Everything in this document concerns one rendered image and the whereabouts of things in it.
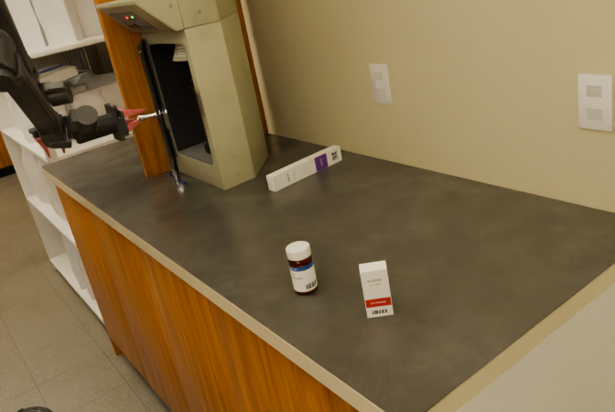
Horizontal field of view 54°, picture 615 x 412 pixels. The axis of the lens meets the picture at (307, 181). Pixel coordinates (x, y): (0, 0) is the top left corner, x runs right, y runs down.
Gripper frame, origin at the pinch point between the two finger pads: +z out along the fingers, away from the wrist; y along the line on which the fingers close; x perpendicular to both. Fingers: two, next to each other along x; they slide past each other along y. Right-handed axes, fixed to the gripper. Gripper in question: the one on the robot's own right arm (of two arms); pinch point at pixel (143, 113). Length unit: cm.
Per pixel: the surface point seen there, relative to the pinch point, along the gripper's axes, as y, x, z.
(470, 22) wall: 13, -73, 56
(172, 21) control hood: 23.7, -13.7, 9.7
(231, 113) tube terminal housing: -4.5, -13.7, 20.5
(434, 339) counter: -26, -108, -1
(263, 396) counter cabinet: -53, -67, -14
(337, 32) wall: 11, -23, 56
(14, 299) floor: -121, 192, -39
